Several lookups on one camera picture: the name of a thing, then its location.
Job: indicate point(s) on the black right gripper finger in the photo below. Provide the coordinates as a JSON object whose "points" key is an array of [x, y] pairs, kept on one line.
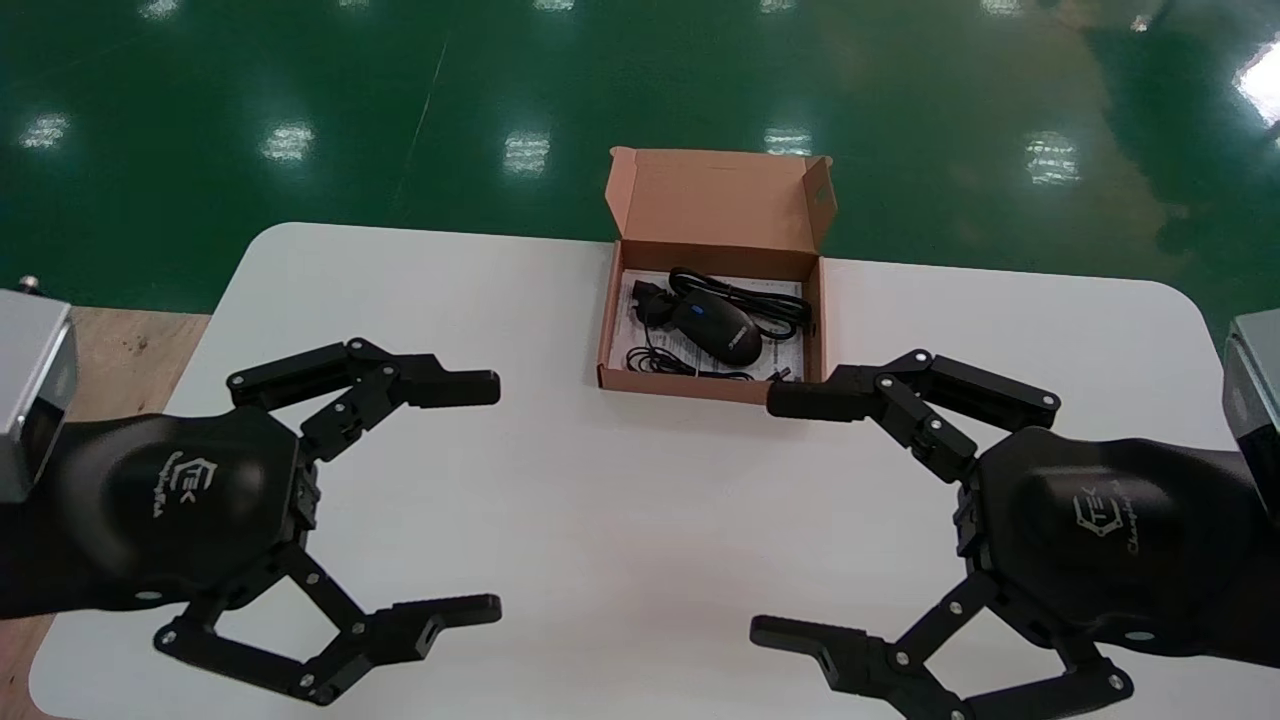
{"points": [[840, 658], [810, 402]]}

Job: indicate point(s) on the brown cardboard storage box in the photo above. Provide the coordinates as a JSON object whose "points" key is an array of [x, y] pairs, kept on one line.
{"points": [[700, 200]]}

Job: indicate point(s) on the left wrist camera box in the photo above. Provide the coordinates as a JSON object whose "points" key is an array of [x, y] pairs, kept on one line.
{"points": [[25, 380]]}

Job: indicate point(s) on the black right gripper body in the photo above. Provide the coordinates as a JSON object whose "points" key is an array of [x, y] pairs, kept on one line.
{"points": [[1110, 540]]}

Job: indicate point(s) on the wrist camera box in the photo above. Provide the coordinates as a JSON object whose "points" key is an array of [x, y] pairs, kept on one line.
{"points": [[25, 380], [1260, 390]]}

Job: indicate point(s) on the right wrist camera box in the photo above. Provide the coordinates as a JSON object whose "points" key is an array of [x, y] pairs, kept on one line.
{"points": [[1260, 390]]}

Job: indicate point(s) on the white printed instruction sheet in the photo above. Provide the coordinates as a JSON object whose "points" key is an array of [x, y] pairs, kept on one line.
{"points": [[785, 352]]}

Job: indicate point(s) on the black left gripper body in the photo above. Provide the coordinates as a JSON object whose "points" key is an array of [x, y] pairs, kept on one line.
{"points": [[180, 500]]}

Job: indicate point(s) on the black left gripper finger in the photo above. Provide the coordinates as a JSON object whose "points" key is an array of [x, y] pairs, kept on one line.
{"points": [[460, 388], [405, 632]]}

